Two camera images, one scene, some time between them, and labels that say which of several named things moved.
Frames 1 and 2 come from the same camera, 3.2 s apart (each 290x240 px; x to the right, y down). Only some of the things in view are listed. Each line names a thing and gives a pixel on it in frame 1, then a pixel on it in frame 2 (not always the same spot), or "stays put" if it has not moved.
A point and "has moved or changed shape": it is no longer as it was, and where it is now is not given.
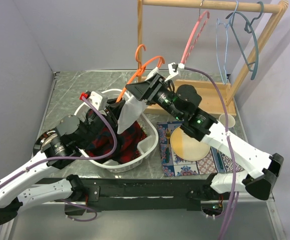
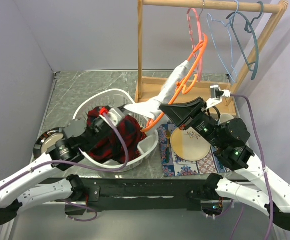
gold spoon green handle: (220, 159) stays put
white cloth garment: (133, 108) has moved or changed shape
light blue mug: (231, 120) stays put
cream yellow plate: (185, 146) stays put
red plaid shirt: (127, 145) stays put
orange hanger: (140, 69) → (194, 60)
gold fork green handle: (168, 132) stays put
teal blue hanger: (247, 30) stays put
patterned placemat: (215, 162) stays put
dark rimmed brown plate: (43, 140) stays put
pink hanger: (184, 59) has moved or changed shape
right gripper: (148, 90) → (184, 114)
